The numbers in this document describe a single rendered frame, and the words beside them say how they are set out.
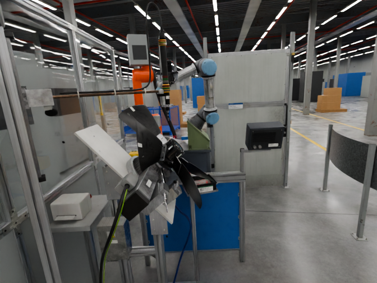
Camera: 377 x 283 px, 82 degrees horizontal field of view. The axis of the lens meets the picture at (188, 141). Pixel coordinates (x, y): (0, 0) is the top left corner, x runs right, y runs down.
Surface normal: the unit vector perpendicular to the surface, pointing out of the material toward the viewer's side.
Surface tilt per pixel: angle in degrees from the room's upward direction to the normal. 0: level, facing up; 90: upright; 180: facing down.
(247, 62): 90
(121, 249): 90
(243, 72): 90
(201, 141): 90
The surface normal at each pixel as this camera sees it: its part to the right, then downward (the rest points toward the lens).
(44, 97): 0.57, 0.16
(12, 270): 1.00, -0.05
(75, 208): -0.01, 0.23
